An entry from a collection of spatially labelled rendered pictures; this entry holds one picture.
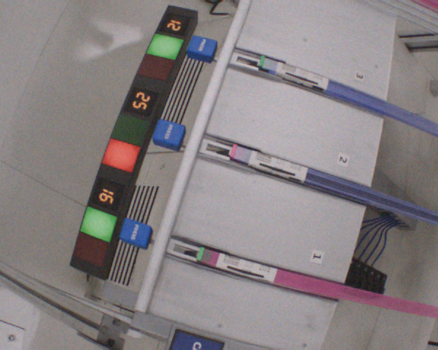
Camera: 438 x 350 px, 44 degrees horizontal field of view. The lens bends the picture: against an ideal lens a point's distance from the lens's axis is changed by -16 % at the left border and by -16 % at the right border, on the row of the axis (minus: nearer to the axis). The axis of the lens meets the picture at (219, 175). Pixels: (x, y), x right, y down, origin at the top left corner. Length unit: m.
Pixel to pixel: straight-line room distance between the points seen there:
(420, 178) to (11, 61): 0.95
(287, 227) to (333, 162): 0.09
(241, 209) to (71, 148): 0.79
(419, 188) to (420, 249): 0.14
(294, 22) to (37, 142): 0.77
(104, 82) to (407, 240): 0.79
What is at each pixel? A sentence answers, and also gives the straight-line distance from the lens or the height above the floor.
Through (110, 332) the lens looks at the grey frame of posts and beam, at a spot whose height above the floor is 0.64.
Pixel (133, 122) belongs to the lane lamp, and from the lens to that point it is 0.68.
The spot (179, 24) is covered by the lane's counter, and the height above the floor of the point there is 0.66.
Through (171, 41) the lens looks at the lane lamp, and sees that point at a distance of 0.72.
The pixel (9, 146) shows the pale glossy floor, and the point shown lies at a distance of 1.30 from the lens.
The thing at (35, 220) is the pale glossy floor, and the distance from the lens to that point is 1.33.
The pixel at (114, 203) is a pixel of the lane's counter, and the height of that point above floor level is 0.67.
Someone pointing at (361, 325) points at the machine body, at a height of 0.62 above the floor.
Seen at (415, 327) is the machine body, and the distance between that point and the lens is 1.35.
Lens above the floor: 1.22
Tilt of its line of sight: 49 degrees down
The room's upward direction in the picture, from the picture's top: 91 degrees clockwise
